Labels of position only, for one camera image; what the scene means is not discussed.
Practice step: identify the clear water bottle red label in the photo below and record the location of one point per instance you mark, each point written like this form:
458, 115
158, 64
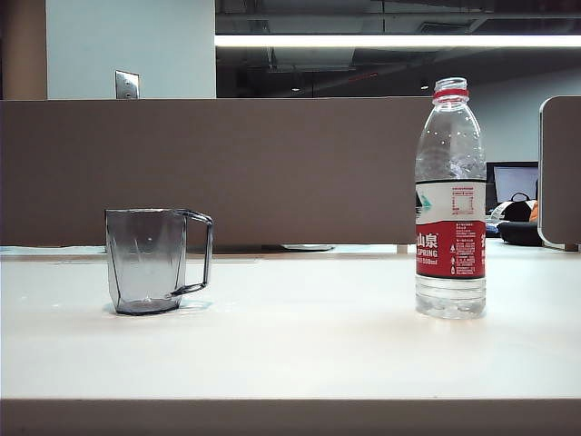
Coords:
450, 245

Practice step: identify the transparent grey plastic mug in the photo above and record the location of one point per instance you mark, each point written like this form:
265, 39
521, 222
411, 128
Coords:
145, 254

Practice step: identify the silver monitor stand base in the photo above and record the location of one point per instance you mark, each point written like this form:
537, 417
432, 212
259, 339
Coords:
308, 247

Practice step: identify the large brown desk partition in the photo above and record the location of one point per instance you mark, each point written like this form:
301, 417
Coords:
254, 172

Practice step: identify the long white ceiling light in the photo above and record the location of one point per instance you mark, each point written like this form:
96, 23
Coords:
345, 41

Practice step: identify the black computer monitor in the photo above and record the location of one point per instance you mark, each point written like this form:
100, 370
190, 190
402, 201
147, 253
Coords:
515, 179

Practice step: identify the black oval cushion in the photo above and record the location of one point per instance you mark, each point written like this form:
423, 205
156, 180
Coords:
519, 232

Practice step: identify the orange garment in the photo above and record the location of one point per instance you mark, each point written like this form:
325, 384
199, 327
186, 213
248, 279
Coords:
534, 212

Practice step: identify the brown partition with white edge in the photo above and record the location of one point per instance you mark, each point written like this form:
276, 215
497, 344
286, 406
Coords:
562, 172

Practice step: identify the metal wall switch plate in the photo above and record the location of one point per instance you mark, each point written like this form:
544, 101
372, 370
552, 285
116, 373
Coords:
127, 84

